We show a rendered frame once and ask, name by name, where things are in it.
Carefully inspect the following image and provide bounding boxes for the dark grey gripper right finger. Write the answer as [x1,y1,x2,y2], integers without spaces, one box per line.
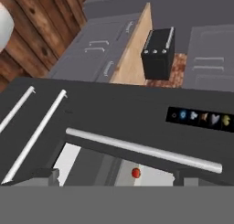
[174,167,234,187]

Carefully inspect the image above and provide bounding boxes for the dark grey fridge door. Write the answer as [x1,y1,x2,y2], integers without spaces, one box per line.
[60,80,234,187]

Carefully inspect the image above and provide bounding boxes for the long silver door handle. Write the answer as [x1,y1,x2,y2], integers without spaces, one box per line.
[65,127,224,175]
[0,89,69,185]
[0,86,37,134]

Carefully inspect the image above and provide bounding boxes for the white rounded object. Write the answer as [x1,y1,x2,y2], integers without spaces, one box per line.
[0,2,16,54]

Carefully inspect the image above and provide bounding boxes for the black oven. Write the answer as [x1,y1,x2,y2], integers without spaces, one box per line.
[140,26,176,81]

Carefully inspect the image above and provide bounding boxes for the small red round food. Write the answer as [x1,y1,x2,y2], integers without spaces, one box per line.
[131,167,142,179]

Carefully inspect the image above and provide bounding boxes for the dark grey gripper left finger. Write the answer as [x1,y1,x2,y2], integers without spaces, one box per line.
[12,167,60,187]

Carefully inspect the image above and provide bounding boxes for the dark grey fridge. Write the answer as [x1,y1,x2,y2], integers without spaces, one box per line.
[0,76,234,187]

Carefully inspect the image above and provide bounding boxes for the light wooden worktop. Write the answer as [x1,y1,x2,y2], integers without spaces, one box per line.
[109,2,154,86]

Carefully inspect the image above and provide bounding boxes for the grey cupboard run, silver handles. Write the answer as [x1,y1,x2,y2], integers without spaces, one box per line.
[182,24,234,93]
[45,11,144,84]

